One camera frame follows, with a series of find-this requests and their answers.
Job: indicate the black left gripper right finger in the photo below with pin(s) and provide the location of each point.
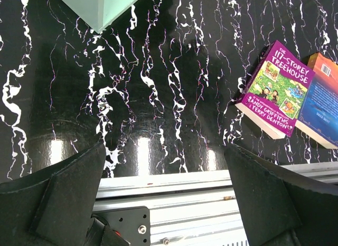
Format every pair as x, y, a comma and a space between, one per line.
279, 206

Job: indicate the black marbled table mat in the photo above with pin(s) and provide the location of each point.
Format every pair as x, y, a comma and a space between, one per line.
158, 86

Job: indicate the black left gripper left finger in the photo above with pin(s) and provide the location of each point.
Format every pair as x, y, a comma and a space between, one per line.
53, 206

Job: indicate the aluminium mounting rail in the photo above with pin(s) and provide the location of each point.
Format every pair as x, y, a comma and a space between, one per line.
184, 209

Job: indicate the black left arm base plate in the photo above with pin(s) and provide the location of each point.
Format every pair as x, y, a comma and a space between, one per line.
123, 226

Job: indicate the purple treehouse book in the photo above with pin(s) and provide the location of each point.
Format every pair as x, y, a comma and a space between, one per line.
274, 95

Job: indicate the mint green wooden shelf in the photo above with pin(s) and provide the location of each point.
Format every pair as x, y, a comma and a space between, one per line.
99, 14

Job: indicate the blue paperback book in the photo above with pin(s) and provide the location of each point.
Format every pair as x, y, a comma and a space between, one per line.
318, 115

